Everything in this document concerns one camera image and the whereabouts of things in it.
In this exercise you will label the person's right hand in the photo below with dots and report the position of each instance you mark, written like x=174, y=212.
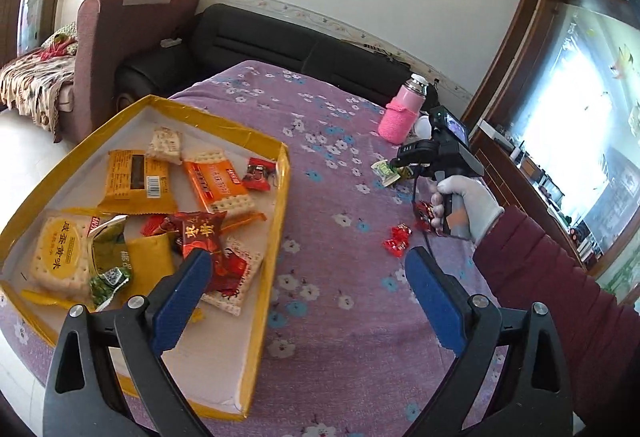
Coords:
x=480, y=207

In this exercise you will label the floral blanket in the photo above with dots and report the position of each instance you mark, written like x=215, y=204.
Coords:
x=30, y=77

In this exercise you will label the orange cracker packet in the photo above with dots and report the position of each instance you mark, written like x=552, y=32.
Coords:
x=220, y=184

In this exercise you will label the white red snack packet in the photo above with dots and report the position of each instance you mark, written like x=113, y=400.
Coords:
x=240, y=277

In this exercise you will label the plain yellow snack packet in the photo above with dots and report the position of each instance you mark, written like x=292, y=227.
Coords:
x=147, y=262

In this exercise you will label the cracker packet round yellow label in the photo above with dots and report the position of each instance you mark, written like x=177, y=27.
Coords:
x=60, y=252

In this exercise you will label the golden yellow snack packet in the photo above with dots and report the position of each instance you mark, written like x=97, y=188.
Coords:
x=120, y=182

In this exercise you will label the white round bulb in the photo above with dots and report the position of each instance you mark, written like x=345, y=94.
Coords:
x=422, y=127

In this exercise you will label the small white remote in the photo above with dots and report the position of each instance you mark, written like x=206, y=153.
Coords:
x=171, y=42

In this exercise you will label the person's right forearm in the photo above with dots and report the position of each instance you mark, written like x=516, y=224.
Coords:
x=550, y=297

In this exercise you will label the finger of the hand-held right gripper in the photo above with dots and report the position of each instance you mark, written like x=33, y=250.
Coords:
x=412, y=162
x=417, y=147

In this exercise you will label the black sofa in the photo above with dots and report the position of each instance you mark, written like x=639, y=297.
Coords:
x=250, y=37

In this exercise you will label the purple floral tablecloth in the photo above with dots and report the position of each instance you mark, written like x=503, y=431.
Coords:
x=340, y=167

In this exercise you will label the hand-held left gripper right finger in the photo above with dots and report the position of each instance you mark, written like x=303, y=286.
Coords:
x=435, y=302

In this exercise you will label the pink sleeved bottle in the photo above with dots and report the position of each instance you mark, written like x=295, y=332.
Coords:
x=400, y=117

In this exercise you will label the wooden glass door frame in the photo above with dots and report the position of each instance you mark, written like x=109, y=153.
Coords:
x=505, y=67

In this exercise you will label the yellow-edged cardboard tray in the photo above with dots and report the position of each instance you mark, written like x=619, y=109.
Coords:
x=220, y=367

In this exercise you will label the white green snack packet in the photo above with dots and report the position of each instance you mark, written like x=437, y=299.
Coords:
x=387, y=173

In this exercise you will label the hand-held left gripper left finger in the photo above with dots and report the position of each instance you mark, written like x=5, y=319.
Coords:
x=177, y=302

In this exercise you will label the dark red candy packet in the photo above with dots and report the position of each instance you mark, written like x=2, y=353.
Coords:
x=259, y=174

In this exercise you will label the maroon armchair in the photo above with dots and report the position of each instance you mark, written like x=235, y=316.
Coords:
x=125, y=27

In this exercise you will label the small white cracker packet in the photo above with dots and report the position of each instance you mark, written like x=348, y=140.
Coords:
x=165, y=144

